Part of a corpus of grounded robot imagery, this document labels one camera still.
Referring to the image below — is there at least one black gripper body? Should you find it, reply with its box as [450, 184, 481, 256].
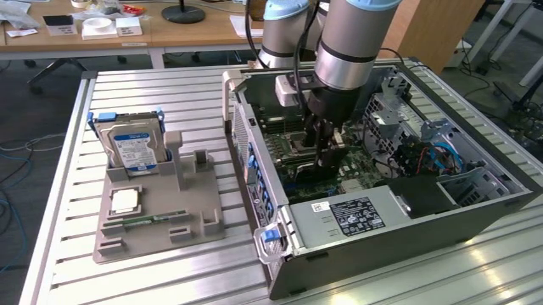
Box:
[305, 87, 362, 126]

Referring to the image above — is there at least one CPU socket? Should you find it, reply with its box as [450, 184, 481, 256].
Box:
[285, 128, 314, 156]

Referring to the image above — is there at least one dark RAM stick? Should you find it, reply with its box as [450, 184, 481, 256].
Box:
[280, 154, 317, 172]

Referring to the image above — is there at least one green motherboard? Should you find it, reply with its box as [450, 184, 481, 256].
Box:
[253, 109, 394, 206]

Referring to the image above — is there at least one perforated metal drive cage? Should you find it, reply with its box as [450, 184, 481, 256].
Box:
[364, 92, 453, 150]

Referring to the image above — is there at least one grey power supply unit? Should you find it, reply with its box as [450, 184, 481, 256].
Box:
[277, 185, 414, 250]

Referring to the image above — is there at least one wooden cabinet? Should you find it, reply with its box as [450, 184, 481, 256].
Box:
[381, 0, 486, 73]

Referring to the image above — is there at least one white paper stack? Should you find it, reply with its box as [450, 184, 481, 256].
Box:
[229, 14, 264, 38]

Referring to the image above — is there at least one silver disk bay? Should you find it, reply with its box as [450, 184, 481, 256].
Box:
[434, 160, 512, 208]

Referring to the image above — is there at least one open PC case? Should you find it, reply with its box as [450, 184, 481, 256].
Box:
[222, 56, 533, 301]

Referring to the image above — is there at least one grey parts rack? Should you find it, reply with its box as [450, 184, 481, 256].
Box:
[91, 130, 225, 265]

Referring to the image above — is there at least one hard disk in blue caddy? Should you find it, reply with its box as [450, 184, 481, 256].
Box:
[86, 107, 170, 177]

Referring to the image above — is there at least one black floor stand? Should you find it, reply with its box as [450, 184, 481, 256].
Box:
[490, 63, 543, 140]

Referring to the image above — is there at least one black lamp base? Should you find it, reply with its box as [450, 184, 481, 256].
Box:
[160, 0, 206, 24]

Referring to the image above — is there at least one green RAM stick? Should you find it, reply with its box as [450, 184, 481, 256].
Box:
[103, 208, 188, 228]

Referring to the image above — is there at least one silver CPU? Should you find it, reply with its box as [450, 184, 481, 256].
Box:
[110, 190, 141, 214]

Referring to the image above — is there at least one white labelled box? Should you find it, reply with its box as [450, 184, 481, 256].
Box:
[114, 17, 142, 37]

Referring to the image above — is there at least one red packet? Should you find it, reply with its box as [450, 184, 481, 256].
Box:
[121, 3, 148, 17]

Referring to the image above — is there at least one flat white box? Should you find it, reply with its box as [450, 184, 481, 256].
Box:
[79, 25, 119, 41]

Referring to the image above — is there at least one white tape roll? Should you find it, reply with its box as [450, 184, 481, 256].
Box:
[82, 18, 111, 32]

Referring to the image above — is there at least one black chair base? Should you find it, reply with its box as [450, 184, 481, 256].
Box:
[23, 58, 91, 95]

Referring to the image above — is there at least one wooden desk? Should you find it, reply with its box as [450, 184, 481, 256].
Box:
[0, 0, 322, 61]

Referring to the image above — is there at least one black-topped white box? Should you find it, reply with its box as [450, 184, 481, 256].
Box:
[41, 15, 78, 36]

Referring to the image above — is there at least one white card red print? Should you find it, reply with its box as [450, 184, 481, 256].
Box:
[5, 28, 38, 38]

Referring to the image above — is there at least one clear plastic bag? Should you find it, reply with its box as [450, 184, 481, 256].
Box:
[0, 1, 41, 30]

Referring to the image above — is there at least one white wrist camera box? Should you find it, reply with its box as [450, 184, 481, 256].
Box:
[273, 75, 306, 107]

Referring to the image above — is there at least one black table cable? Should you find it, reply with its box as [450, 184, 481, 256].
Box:
[378, 47, 429, 71]

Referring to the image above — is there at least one red wire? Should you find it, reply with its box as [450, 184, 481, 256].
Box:
[413, 148, 429, 174]

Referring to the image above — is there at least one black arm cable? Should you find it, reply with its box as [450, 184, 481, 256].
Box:
[244, 0, 322, 105]

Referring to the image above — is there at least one blue wire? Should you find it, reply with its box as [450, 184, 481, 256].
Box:
[425, 142, 462, 174]

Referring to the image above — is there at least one silver case handle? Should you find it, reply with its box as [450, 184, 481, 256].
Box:
[253, 221, 294, 265]

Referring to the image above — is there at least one white table frame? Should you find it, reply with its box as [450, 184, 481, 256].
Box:
[464, 0, 543, 87]

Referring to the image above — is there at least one white floor cable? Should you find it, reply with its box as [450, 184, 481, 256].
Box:
[0, 132, 69, 153]

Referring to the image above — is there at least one blue floor cable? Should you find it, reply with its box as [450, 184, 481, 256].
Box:
[0, 152, 33, 274]

